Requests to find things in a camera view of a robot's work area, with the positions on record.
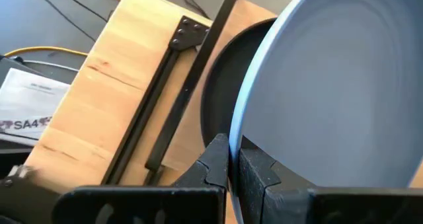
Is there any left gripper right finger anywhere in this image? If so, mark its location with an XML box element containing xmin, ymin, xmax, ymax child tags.
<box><xmin>237</xmin><ymin>147</ymin><xmax>423</xmax><ymax>224</ymax></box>

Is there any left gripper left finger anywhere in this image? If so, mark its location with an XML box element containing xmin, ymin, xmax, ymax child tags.
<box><xmin>52</xmin><ymin>133</ymin><xmax>231</xmax><ymax>224</ymax></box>

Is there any light blue-grey plate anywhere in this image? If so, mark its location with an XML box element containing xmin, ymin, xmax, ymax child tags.
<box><xmin>229</xmin><ymin>0</ymin><xmax>423</xmax><ymax>224</ymax></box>

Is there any wooden shelf with black legs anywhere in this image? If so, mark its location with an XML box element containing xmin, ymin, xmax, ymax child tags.
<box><xmin>144</xmin><ymin>0</ymin><xmax>423</xmax><ymax>189</ymax></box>

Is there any white printed paper document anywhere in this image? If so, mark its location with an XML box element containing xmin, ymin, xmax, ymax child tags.
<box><xmin>0</xmin><ymin>67</ymin><xmax>71</xmax><ymax>147</ymax></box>

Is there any grey cable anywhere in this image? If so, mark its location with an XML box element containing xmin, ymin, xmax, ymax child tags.
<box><xmin>13</xmin><ymin>57</ymin><xmax>80</xmax><ymax>73</ymax></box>

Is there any yellow cable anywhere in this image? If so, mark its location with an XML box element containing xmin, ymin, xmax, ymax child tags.
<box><xmin>3</xmin><ymin>0</ymin><xmax>122</xmax><ymax>58</ymax></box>

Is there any black floor cable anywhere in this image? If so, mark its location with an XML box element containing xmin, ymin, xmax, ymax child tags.
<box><xmin>174</xmin><ymin>0</ymin><xmax>212</xmax><ymax>20</ymax></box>

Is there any thin black cable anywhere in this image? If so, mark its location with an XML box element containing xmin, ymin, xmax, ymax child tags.
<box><xmin>52</xmin><ymin>0</ymin><xmax>112</xmax><ymax>22</ymax></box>
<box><xmin>28</xmin><ymin>0</ymin><xmax>97</xmax><ymax>42</ymax></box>

